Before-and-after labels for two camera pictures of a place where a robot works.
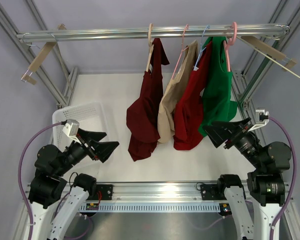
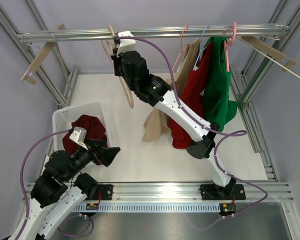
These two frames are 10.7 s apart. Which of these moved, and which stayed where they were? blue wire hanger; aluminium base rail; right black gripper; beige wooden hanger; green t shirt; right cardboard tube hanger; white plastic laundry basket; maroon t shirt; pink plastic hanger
Moved: maroon t shirt; right black gripper; beige wooden hanger
Stayed: right cardboard tube hanger; white plastic laundry basket; green t shirt; aluminium base rail; pink plastic hanger; blue wire hanger
